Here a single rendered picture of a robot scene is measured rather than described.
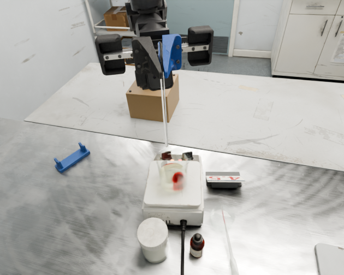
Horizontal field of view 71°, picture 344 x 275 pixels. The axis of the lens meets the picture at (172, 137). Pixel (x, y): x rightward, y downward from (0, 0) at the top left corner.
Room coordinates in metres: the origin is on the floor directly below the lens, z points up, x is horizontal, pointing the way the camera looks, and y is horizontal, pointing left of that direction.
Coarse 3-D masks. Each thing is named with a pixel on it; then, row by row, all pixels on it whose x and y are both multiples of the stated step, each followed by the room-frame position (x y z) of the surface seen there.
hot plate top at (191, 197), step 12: (156, 168) 0.36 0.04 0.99; (192, 168) 0.36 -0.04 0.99; (156, 180) 0.33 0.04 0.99; (192, 180) 0.32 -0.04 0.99; (156, 192) 0.30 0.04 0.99; (192, 192) 0.29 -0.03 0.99; (156, 204) 0.27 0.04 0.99; (168, 204) 0.27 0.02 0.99; (180, 204) 0.27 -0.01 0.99; (192, 204) 0.26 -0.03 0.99
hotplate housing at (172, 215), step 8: (152, 160) 0.42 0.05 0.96; (200, 160) 0.42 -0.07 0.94; (144, 208) 0.27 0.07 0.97; (152, 208) 0.27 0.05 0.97; (160, 208) 0.27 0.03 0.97; (168, 208) 0.27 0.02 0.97; (176, 208) 0.27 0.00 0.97; (184, 208) 0.27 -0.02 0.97; (192, 208) 0.26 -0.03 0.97; (200, 208) 0.26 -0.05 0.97; (144, 216) 0.27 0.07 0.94; (152, 216) 0.27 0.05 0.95; (160, 216) 0.26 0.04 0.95; (168, 216) 0.26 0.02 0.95; (176, 216) 0.26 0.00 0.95; (184, 216) 0.26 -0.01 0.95; (192, 216) 0.26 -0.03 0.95; (200, 216) 0.26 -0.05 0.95; (168, 224) 0.27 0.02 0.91; (176, 224) 0.26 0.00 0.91; (184, 224) 0.25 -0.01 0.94; (192, 224) 0.26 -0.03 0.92; (200, 224) 0.26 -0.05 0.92
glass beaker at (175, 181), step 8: (160, 152) 0.34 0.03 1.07; (168, 152) 0.35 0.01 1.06; (176, 152) 0.34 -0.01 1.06; (184, 152) 0.33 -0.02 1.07; (160, 160) 0.33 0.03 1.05; (168, 160) 0.35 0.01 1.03; (176, 160) 0.34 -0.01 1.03; (184, 160) 0.33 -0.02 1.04; (160, 168) 0.30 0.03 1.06; (184, 168) 0.30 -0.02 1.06; (160, 176) 0.30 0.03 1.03; (168, 176) 0.29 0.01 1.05; (176, 176) 0.29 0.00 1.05; (184, 176) 0.30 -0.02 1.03; (160, 184) 0.31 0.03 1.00; (168, 184) 0.29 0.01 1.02; (176, 184) 0.29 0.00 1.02; (184, 184) 0.30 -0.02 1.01; (168, 192) 0.29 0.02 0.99; (176, 192) 0.29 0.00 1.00
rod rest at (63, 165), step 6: (78, 150) 0.52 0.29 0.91; (84, 150) 0.51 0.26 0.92; (72, 156) 0.50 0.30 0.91; (78, 156) 0.50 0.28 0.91; (84, 156) 0.50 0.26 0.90; (60, 162) 0.46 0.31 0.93; (66, 162) 0.48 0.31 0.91; (72, 162) 0.47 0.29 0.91; (60, 168) 0.45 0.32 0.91; (66, 168) 0.46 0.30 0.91
